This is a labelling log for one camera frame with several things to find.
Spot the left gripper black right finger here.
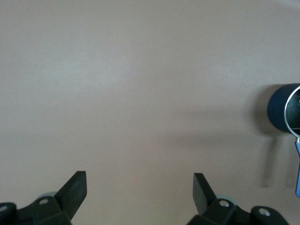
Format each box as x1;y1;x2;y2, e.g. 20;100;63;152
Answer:
187;172;253;225

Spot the black saucepan with blue handle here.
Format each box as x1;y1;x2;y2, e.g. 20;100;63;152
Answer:
267;83;300;199

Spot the glass lid with blue knob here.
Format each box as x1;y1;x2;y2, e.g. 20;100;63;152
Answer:
284;85;300;138

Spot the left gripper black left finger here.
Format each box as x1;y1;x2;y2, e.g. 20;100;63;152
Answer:
30;171;88;225

